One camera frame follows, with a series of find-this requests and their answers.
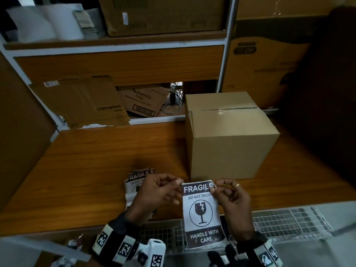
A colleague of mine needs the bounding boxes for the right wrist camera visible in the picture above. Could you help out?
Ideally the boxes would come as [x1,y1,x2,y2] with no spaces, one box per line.
[207,244,248,267]

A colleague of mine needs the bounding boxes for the wire mesh rack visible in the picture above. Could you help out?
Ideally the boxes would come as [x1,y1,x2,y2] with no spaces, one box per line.
[139,207,334,249]

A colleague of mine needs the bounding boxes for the barcode printed cardboard box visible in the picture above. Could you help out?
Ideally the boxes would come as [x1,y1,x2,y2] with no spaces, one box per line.
[116,85,170,118]

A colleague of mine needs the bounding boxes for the stack of grey cards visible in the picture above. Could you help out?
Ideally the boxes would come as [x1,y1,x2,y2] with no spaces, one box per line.
[73,9,106,40]

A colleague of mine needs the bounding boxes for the right wrist tracker band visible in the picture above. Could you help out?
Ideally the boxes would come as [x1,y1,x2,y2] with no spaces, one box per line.
[251,232,285,267]

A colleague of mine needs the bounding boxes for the left wrist tracker band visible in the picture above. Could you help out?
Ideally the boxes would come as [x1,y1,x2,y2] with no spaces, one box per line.
[92,212,145,267]

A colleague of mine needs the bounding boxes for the person's right hand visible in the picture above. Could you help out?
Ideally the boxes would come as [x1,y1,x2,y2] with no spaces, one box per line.
[211,178,255,242]

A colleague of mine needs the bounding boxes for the large cardboard box dark band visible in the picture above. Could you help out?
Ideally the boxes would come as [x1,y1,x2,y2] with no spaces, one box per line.
[221,19,312,109]

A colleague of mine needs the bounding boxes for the crumpled paper scraps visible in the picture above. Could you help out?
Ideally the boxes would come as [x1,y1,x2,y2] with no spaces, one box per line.
[58,233,85,267]

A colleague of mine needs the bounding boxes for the fragile sticker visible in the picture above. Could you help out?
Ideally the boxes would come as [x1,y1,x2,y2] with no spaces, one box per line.
[181,180,227,250]

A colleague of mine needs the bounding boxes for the stack of fragile stickers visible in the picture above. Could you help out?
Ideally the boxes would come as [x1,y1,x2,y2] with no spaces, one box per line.
[123,168,156,210]

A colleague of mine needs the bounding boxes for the flattened printed cardboard carton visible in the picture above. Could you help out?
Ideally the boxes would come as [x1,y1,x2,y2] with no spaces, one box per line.
[29,76,131,129]

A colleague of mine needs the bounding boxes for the large cardboard box white sticker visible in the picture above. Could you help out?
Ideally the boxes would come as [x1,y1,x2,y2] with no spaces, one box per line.
[98,0,227,37]

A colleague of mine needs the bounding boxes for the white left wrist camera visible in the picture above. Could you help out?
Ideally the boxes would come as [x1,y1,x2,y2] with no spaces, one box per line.
[138,238,167,267]

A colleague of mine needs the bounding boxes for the small taped cardboard box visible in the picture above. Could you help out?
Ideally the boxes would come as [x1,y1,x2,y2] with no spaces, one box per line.
[185,91,280,181]

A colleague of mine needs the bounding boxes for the tangle of cables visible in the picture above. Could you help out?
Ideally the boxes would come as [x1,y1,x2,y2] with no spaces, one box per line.
[162,82,186,115]

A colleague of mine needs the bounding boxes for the person's left hand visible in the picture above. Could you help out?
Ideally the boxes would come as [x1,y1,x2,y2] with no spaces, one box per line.
[126,173,184,224]

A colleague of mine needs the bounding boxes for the wooden shelf unit white frame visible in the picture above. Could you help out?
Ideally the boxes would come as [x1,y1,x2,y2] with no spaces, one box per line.
[0,0,240,136]

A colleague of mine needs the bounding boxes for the wrist tracker band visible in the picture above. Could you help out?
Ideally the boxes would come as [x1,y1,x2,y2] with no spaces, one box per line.
[92,212,145,267]
[251,232,285,267]

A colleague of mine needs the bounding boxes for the plastic wrapped cardboard box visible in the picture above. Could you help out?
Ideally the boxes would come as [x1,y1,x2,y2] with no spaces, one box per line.
[235,0,356,20]

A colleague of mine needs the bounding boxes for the white frame bar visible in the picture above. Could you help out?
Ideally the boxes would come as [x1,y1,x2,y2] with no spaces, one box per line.
[0,236,92,262]

